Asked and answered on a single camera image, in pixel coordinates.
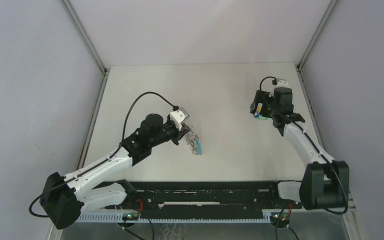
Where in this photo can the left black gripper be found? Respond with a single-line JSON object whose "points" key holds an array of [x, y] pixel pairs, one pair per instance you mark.
{"points": [[179, 134]]}

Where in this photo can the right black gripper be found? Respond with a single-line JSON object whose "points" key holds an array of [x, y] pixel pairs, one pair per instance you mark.
{"points": [[261, 97]]}

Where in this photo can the metal key organizer with rings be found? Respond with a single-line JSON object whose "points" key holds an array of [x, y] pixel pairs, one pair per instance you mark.
{"points": [[193, 140]]}

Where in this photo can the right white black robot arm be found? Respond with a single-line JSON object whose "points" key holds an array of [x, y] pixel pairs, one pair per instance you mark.
{"points": [[325, 182]]}

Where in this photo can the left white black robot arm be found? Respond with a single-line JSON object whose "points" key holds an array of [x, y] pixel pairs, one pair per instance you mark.
{"points": [[66, 197]]}

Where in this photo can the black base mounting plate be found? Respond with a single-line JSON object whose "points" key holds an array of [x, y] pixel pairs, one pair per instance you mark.
{"points": [[207, 199]]}

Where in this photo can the left green circuit board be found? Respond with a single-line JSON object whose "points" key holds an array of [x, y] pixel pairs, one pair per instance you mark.
{"points": [[130, 217]]}

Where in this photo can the green circuit board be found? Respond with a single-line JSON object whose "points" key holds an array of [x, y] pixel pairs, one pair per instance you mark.
{"points": [[130, 217], [280, 217]]}

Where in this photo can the right green circuit board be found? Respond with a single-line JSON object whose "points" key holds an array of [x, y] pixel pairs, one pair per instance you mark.
{"points": [[280, 217]]}

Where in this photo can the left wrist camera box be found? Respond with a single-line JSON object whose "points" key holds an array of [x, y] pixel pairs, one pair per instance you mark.
{"points": [[179, 117]]}

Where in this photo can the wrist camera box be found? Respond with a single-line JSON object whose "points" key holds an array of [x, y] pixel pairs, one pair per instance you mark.
{"points": [[179, 117], [280, 83]]}

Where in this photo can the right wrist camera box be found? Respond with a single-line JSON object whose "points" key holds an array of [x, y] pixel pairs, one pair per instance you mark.
{"points": [[280, 83]]}

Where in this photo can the white slotted cable duct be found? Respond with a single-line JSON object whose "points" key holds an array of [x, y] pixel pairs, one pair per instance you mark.
{"points": [[116, 217]]}

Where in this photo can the right aluminium frame post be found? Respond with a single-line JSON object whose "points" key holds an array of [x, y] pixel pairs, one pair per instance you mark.
{"points": [[317, 33]]}

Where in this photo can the aluminium frame post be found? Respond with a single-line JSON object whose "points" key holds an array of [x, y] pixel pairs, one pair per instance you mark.
{"points": [[317, 33], [83, 34]]}

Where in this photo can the left aluminium frame post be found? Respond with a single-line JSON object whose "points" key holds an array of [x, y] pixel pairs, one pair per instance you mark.
{"points": [[83, 34]]}

